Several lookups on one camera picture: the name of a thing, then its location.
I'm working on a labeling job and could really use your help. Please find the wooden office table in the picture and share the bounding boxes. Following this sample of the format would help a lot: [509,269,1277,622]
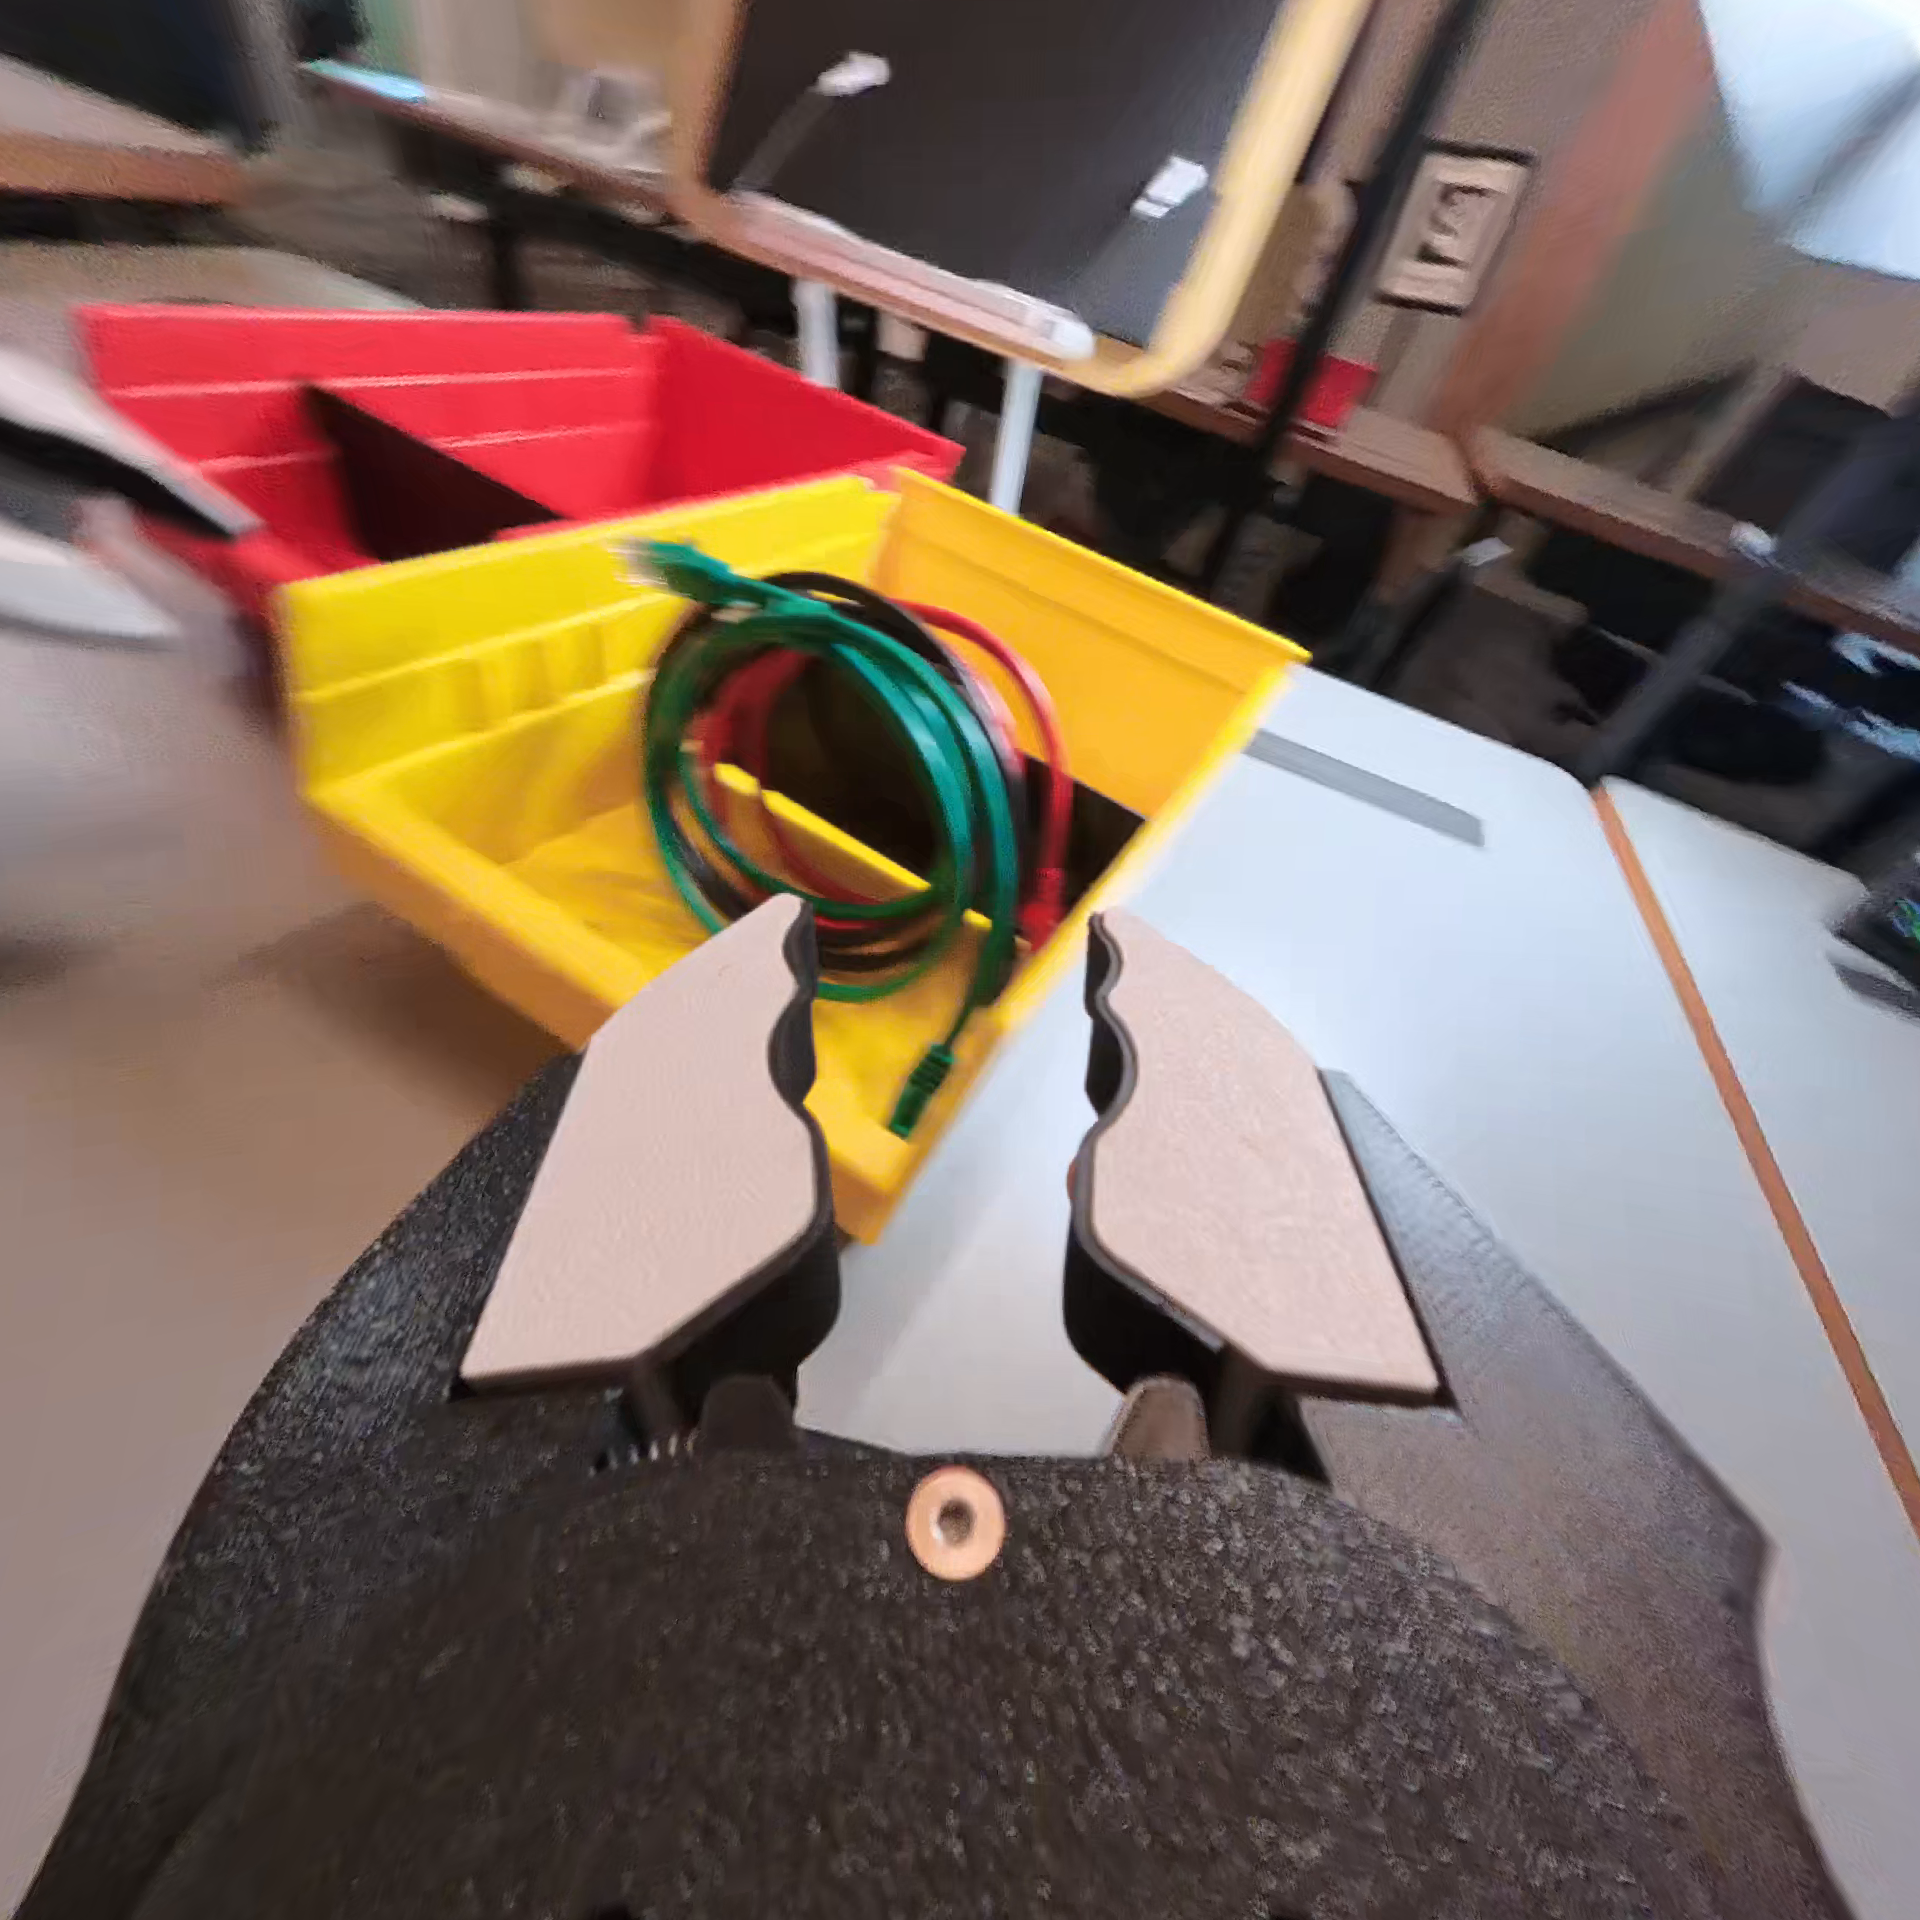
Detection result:
[1185,381,1920,648]

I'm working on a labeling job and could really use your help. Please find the black tripod pole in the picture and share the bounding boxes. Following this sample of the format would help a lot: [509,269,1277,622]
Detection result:
[1206,0,1490,600]

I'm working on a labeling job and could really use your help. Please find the yellow plastic bin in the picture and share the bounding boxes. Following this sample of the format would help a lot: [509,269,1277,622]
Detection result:
[277,468,1312,1248]

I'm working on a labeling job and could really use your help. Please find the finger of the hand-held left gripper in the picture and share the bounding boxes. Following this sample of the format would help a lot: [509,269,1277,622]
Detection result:
[0,347,260,543]

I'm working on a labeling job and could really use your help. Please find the framed marker sign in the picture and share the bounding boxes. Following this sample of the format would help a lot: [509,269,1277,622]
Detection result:
[1371,141,1536,318]

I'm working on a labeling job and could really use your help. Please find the green ethernet cable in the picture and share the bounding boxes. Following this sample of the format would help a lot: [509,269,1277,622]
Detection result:
[614,540,1026,1143]

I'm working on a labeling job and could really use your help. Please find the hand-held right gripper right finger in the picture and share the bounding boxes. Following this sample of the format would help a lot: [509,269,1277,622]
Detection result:
[1064,910,1445,1454]

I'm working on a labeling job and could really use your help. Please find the red ethernet cable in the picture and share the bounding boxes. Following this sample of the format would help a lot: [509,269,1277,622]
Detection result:
[697,599,1077,950]

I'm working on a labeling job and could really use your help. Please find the red plastic bin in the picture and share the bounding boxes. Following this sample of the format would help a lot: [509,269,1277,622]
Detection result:
[75,304,966,624]
[1245,335,1379,437]

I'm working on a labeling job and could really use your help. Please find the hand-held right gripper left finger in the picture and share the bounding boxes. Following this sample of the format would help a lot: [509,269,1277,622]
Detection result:
[458,894,842,1439]

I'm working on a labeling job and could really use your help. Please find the black bin divider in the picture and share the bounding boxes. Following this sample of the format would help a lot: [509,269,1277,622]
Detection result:
[304,384,565,564]
[721,637,1149,942]

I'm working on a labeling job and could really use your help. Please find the black board book stand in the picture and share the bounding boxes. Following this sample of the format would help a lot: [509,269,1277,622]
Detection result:
[664,0,1377,518]

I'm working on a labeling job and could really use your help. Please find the black ethernet cable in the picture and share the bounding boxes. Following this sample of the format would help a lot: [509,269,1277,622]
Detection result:
[675,569,1037,968]

